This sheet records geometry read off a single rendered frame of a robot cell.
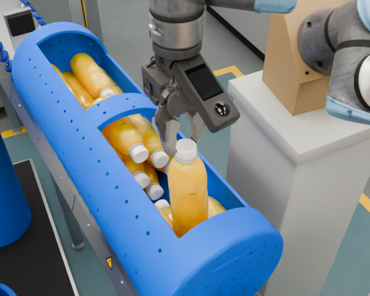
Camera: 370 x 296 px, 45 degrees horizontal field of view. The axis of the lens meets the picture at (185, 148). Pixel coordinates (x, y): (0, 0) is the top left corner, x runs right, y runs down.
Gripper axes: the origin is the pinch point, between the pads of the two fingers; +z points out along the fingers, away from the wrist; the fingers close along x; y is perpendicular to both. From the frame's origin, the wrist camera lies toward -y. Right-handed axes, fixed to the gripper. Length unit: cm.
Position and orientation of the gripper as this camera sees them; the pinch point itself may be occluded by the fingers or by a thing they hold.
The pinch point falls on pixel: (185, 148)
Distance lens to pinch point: 76.5
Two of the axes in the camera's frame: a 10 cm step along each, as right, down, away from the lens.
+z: 0.0, 7.2, 7.0
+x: -8.5, 3.7, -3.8
